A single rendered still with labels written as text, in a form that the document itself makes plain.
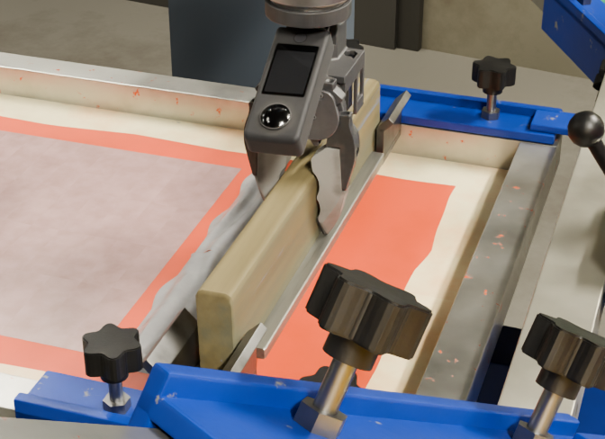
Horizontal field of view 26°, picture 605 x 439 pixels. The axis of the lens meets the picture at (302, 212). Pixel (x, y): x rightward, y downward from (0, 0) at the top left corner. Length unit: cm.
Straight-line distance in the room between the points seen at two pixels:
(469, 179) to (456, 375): 38
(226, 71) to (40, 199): 43
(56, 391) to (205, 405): 52
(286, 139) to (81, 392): 25
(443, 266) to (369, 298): 73
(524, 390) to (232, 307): 22
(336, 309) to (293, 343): 62
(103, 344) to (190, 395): 46
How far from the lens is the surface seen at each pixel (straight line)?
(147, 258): 121
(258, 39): 163
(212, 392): 48
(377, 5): 406
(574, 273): 104
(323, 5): 105
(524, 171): 129
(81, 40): 421
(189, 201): 130
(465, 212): 128
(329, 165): 111
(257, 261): 101
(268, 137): 101
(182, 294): 115
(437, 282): 118
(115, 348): 92
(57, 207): 131
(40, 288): 118
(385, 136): 131
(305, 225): 111
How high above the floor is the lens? 159
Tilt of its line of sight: 30 degrees down
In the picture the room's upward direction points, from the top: straight up
